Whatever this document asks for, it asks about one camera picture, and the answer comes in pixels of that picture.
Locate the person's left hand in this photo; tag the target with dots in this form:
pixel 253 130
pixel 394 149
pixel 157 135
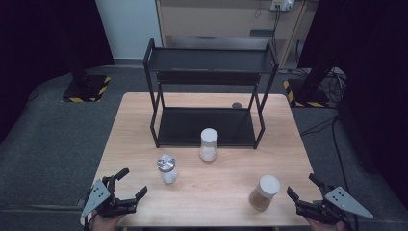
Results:
pixel 104 224

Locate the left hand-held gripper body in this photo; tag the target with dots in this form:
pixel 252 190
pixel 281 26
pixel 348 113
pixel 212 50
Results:
pixel 96 197

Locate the black curtain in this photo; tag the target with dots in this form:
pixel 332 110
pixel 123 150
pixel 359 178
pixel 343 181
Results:
pixel 372 64
pixel 41 48

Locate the grey tape piece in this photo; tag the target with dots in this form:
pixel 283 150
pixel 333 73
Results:
pixel 80 202

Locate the white-lidded jar brown powder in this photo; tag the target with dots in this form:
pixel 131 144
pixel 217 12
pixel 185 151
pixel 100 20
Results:
pixel 266 191

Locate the light wooden cabinet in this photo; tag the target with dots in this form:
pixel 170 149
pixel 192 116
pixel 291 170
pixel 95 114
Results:
pixel 218 19

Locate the black metal two-tier rack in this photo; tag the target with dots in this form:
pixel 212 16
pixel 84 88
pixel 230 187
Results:
pixel 208 61

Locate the small grey round disc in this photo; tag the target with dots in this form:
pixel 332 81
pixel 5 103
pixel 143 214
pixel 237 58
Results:
pixel 237 105

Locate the small silver-lidded glass jar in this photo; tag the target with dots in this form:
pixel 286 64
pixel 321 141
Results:
pixel 167 168

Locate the black stand with striped base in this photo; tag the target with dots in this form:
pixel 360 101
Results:
pixel 85 88
pixel 308 94

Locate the white power strip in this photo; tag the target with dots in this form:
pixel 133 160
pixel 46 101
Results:
pixel 282 4

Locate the grey cabinet label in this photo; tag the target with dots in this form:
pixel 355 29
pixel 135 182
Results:
pixel 262 32

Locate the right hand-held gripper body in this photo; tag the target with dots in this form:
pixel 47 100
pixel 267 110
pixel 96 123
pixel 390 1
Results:
pixel 343 200

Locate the person's right hand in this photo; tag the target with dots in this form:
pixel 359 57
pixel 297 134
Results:
pixel 327 227

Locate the tall white-lidded jar white powder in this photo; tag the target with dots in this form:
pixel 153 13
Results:
pixel 209 141

